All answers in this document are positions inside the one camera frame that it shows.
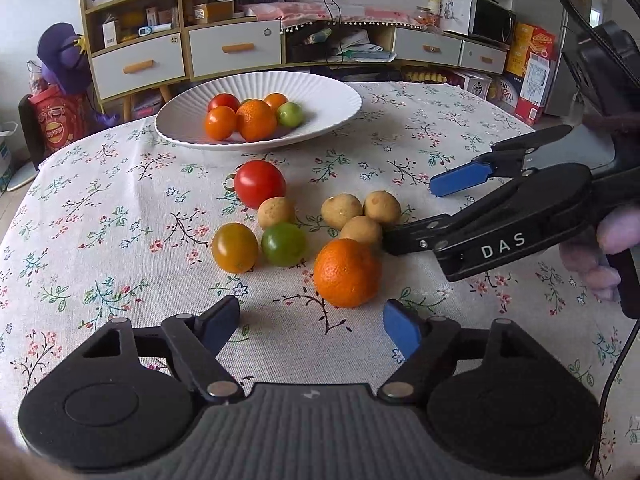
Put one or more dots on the large white drawer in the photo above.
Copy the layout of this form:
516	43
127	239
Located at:
160	57
205	55

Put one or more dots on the wooden shelf cabinet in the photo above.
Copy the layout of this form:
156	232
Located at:
81	10

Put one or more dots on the brown longan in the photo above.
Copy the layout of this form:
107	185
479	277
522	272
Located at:
341	210
276	211
361	230
382	206

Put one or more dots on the green cherry tomato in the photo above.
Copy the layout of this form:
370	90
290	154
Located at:
283	245

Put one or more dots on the glass jar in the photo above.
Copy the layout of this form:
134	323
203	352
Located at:
425	17

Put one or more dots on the yellow egg tray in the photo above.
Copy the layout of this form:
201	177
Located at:
425	77

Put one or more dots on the black box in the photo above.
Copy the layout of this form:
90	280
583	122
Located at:
305	54

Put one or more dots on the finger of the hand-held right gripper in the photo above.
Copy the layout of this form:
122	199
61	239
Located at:
460	180
415	240

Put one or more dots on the large mandarin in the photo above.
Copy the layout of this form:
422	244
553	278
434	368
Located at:
347	274

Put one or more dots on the white ribbed plate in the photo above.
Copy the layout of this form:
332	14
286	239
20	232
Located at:
325	100

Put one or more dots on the green toy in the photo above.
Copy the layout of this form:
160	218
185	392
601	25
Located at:
320	36

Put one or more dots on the brown cardboard box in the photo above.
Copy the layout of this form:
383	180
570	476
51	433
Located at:
215	12

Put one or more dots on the black microwave oven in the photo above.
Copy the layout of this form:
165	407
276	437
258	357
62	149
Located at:
492	22

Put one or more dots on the clear plastic storage box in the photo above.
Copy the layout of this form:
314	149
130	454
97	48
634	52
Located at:
150	102

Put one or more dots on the person's right hand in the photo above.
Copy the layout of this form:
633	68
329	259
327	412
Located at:
622	230

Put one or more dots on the pink fringed cloth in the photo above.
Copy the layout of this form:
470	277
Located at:
310	10

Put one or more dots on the black panel on white base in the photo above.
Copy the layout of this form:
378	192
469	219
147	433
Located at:
27	125

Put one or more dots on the blue and white thermometer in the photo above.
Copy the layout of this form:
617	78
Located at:
146	31

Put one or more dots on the tall white carton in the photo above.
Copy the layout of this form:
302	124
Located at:
109	34

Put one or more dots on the pile of papers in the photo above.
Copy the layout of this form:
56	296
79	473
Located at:
360	50

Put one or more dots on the red cherry tomato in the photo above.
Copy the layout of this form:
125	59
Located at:
223	101
260	184

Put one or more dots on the low wooden media stand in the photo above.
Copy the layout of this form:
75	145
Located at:
385	37

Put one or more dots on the yellow-green cherry tomato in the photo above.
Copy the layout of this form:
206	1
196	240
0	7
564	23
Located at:
235	247

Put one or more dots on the small mandarin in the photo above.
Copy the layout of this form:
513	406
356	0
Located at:
256	121

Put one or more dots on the small orange box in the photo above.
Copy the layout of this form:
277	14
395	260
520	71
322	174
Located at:
160	15

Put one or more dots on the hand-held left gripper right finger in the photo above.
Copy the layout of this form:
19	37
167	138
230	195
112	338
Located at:
402	329

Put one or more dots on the red and white box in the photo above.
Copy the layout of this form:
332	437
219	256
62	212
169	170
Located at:
532	85

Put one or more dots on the orange snack box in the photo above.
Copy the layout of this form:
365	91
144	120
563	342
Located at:
530	40

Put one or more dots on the purple plush toy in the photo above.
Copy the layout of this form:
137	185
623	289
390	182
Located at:
62	60

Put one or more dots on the white printed carton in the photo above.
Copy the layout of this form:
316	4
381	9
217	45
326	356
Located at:
472	85

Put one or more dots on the red printed bucket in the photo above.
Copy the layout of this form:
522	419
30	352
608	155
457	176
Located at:
57	125

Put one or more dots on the orange cherry tomato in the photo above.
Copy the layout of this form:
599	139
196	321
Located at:
220	124
275	100

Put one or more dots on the small white drawer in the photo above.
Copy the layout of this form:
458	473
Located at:
412	50
475	55

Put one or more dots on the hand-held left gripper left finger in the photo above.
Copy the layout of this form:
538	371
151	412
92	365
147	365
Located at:
222	322

